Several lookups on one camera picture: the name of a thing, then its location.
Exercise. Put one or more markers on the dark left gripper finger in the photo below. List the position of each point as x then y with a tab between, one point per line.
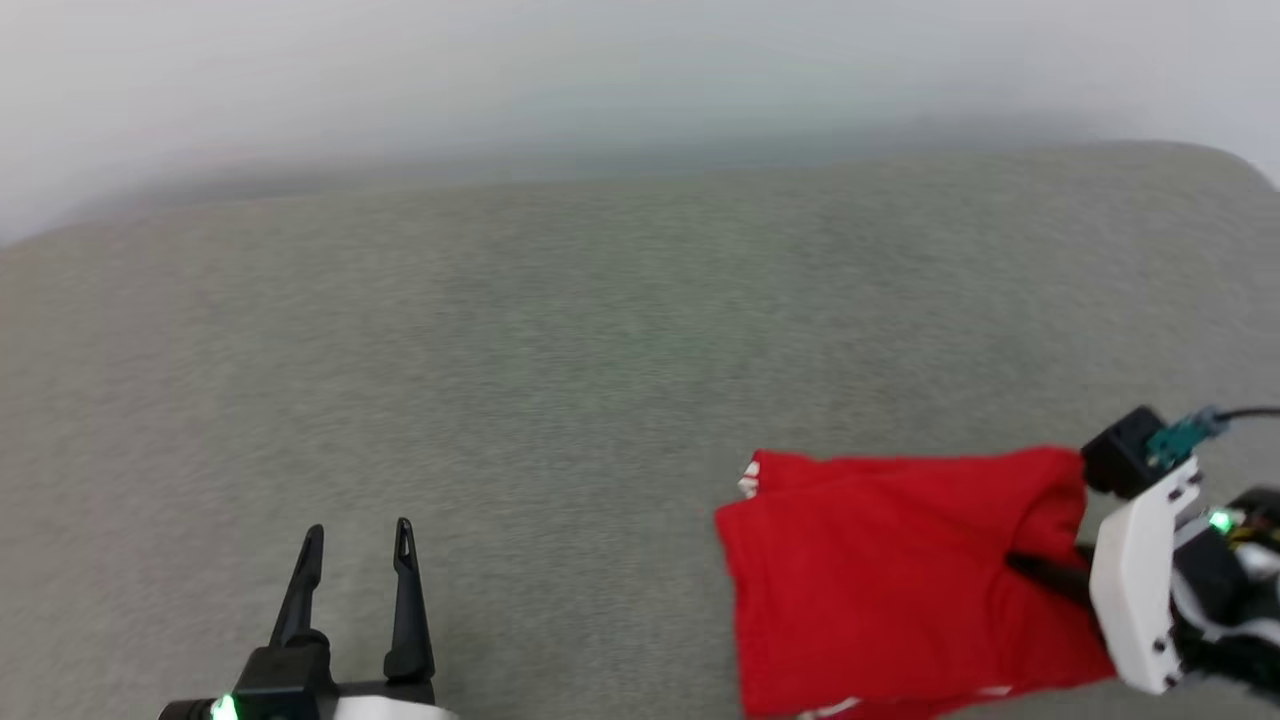
300	595
408	610

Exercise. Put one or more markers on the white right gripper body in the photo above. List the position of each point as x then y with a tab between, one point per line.
1135	590

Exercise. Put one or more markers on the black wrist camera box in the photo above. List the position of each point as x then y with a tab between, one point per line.
1120	455
285	685

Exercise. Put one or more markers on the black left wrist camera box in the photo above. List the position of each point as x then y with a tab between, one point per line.
285	685

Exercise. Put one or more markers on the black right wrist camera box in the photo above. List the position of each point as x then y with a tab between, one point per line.
1120	455

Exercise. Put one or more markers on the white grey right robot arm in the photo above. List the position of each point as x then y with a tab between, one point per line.
1230	590

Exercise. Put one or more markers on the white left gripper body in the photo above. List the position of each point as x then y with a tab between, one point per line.
395	702

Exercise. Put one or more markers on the red and white garment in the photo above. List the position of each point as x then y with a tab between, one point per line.
880	580

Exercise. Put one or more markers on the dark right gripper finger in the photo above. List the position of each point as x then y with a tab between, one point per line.
1055	578

